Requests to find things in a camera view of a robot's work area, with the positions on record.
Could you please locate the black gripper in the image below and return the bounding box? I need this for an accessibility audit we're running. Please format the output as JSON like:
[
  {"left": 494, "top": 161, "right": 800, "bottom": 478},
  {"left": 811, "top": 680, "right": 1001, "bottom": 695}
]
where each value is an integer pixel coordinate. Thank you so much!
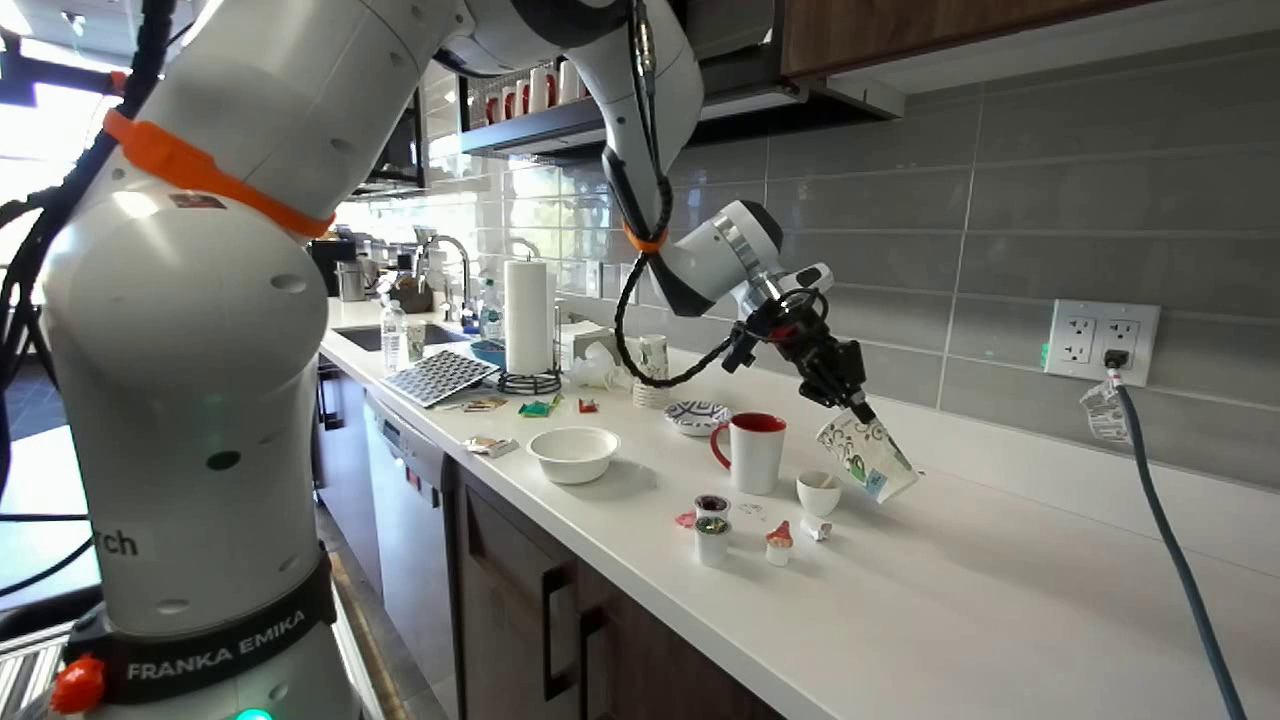
[{"left": 757, "top": 291, "right": 884, "bottom": 429}]

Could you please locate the clear glass cup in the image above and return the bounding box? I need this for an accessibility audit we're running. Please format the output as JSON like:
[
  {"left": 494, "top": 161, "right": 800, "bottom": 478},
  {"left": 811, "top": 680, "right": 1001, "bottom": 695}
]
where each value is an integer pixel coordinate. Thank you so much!
[{"left": 811, "top": 409, "right": 928, "bottom": 507}]

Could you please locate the small white cup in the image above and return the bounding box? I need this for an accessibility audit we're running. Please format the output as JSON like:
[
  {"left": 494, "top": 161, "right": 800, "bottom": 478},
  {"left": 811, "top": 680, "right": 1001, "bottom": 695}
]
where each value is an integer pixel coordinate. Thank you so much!
[{"left": 790, "top": 470, "right": 849, "bottom": 526}]

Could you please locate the white printed paper cup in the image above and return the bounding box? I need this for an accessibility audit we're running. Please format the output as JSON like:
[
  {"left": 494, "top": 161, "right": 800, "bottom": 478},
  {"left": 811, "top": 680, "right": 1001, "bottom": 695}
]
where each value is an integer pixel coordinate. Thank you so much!
[{"left": 620, "top": 333, "right": 675, "bottom": 395}]

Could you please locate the white mug red inside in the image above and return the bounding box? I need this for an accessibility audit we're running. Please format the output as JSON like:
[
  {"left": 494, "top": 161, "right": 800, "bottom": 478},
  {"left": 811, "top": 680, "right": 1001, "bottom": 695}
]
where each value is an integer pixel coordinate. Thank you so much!
[{"left": 707, "top": 409, "right": 790, "bottom": 500}]

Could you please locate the white outlet with plug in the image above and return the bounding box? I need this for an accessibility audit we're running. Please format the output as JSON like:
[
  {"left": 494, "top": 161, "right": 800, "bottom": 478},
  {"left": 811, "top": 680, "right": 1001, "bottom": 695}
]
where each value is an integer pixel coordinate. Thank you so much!
[{"left": 1040, "top": 298, "right": 1162, "bottom": 391}]

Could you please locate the crumpled clear plastic bag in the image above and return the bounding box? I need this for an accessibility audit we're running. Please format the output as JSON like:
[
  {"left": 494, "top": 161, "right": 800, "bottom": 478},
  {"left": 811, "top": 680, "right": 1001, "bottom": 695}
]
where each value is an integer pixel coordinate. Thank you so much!
[{"left": 552, "top": 315, "right": 629, "bottom": 391}]

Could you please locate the white ceramic bowl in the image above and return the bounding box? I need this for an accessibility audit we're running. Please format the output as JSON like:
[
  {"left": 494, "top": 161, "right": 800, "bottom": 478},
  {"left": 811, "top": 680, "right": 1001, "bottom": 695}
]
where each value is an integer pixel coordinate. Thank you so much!
[{"left": 529, "top": 423, "right": 623, "bottom": 490}]

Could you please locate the white paper towel roll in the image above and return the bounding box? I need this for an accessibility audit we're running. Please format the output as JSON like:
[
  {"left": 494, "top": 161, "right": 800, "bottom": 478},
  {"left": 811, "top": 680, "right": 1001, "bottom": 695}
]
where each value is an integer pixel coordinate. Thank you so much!
[{"left": 501, "top": 255, "right": 554, "bottom": 382}]

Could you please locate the clear snack packet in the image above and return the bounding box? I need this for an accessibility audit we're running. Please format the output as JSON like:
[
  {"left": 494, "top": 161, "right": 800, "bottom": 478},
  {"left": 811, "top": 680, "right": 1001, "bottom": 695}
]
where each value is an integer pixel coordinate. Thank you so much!
[{"left": 459, "top": 434, "right": 523, "bottom": 464}]

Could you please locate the wooden base cabinet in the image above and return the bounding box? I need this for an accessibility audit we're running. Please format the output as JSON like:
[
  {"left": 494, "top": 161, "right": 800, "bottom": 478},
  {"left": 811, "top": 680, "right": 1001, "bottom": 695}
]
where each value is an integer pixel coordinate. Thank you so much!
[{"left": 444, "top": 458, "right": 790, "bottom": 720}]

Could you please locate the grey grid drying rack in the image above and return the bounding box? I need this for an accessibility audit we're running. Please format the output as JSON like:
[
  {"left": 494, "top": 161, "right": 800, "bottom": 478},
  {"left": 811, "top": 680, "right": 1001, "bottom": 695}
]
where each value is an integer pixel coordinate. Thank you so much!
[{"left": 385, "top": 348, "right": 501, "bottom": 413}]

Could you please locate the chrome faucet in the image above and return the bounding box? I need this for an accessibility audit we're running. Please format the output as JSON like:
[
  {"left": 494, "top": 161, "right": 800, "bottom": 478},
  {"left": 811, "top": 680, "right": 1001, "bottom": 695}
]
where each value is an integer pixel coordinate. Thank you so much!
[{"left": 423, "top": 229, "right": 479, "bottom": 329}]

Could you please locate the clear drinking glass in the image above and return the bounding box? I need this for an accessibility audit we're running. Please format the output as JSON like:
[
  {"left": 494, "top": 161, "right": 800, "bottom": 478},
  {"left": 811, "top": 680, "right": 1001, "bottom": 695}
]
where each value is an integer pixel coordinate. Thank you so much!
[{"left": 396, "top": 315, "right": 432, "bottom": 367}]

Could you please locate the kitchen sink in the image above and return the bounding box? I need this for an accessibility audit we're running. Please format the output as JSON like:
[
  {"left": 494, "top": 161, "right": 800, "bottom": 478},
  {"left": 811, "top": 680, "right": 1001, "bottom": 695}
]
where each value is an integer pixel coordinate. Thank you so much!
[{"left": 333, "top": 315, "right": 469, "bottom": 360}]

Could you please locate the dark kettle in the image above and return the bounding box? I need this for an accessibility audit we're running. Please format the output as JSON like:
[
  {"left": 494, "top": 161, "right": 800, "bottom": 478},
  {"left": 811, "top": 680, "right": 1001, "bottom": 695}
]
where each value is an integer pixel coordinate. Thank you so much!
[{"left": 377, "top": 253, "right": 441, "bottom": 320}]

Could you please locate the stainless dishwasher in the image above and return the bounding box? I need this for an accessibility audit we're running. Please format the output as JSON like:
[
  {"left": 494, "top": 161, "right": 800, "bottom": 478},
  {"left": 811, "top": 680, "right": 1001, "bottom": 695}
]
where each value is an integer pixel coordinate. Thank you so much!
[{"left": 357, "top": 390, "right": 469, "bottom": 720}]

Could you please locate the clear plastic bottle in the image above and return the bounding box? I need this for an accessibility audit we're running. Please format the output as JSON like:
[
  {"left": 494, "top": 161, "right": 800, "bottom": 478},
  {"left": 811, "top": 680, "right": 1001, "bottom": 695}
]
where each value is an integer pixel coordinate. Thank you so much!
[{"left": 377, "top": 298, "right": 406, "bottom": 374}]

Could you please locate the black coffee machine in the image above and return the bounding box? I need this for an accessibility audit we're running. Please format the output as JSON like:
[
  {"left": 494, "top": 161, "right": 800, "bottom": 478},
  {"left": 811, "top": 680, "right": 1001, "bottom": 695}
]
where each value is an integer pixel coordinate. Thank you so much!
[{"left": 322, "top": 222, "right": 378, "bottom": 300}]

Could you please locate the black shelving unit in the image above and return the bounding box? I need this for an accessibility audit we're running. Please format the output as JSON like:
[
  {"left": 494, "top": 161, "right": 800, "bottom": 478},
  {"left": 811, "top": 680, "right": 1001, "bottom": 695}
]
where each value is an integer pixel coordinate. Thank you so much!
[{"left": 353, "top": 94, "right": 432, "bottom": 200}]

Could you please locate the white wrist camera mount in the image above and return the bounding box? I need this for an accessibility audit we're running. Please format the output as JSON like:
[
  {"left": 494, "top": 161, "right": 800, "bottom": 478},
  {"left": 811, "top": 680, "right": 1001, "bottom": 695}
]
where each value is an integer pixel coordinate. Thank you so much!
[{"left": 783, "top": 260, "right": 838, "bottom": 300}]

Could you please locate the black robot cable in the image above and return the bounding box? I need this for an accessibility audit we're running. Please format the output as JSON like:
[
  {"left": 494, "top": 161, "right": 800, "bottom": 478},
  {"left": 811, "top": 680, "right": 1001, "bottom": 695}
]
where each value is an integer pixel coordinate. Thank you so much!
[{"left": 607, "top": 248, "right": 757, "bottom": 391}]

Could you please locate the orange strap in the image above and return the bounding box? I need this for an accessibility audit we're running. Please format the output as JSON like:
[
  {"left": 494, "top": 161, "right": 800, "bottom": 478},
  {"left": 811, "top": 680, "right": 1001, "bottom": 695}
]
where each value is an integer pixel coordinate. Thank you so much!
[
  {"left": 611, "top": 215, "right": 668, "bottom": 260},
  {"left": 101, "top": 109, "right": 334, "bottom": 246}
]

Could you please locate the clear cable tag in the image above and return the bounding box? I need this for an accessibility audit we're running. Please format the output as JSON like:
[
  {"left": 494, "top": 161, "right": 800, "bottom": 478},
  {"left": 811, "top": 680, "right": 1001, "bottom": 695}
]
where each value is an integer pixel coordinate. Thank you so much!
[{"left": 1077, "top": 374, "right": 1138, "bottom": 452}]

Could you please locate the grey wall shelf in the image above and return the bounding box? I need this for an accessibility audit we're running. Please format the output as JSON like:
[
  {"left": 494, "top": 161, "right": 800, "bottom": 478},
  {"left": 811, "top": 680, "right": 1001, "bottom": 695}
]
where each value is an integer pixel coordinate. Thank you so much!
[{"left": 456, "top": 57, "right": 891, "bottom": 161}]

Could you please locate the black wire towel holder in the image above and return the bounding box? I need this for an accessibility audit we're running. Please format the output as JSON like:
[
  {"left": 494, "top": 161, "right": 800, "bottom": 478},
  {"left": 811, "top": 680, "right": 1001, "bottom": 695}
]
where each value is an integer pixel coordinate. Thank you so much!
[{"left": 494, "top": 231, "right": 566, "bottom": 399}]

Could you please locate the blue green power cable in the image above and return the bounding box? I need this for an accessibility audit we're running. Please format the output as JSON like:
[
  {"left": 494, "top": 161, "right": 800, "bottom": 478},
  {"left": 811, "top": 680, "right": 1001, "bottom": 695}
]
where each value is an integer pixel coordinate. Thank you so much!
[{"left": 1100, "top": 348, "right": 1252, "bottom": 720}]

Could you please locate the black cabinet handle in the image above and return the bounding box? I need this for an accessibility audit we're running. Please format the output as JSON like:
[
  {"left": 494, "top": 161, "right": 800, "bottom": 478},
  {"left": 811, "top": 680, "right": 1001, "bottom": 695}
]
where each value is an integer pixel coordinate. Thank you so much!
[
  {"left": 534, "top": 563, "right": 583, "bottom": 705},
  {"left": 580, "top": 606, "right": 620, "bottom": 720}
]

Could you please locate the wooden wall cabinet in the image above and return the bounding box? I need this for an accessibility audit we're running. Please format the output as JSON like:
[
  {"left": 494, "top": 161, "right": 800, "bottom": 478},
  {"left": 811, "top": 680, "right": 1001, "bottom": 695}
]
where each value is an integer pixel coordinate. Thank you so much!
[{"left": 776, "top": 0, "right": 1156, "bottom": 80}]

